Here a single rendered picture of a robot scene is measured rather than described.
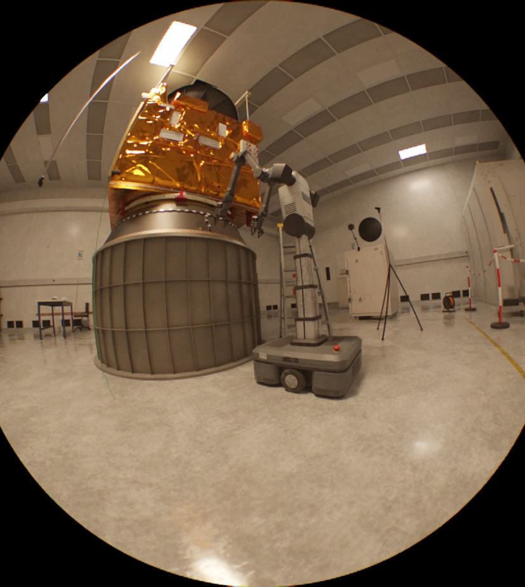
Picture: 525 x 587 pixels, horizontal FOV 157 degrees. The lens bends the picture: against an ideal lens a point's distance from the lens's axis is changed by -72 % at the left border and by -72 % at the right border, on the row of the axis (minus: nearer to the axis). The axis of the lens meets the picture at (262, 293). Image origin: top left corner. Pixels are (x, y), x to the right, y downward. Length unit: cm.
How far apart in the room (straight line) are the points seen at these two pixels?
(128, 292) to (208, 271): 72
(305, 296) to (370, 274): 298
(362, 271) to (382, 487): 388
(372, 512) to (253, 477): 38
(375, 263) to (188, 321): 353
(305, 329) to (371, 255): 311
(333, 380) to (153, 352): 131
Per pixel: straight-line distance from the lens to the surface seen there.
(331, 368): 102
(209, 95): 415
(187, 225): 180
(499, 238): 508
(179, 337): 159
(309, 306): 122
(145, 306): 162
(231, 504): 66
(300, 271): 126
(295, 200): 134
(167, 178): 223
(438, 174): 917
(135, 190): 217
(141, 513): 70
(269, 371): 124
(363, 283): 415
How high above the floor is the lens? 56
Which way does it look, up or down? 3 degrees up
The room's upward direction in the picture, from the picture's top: 4 degrees counter-clockwise
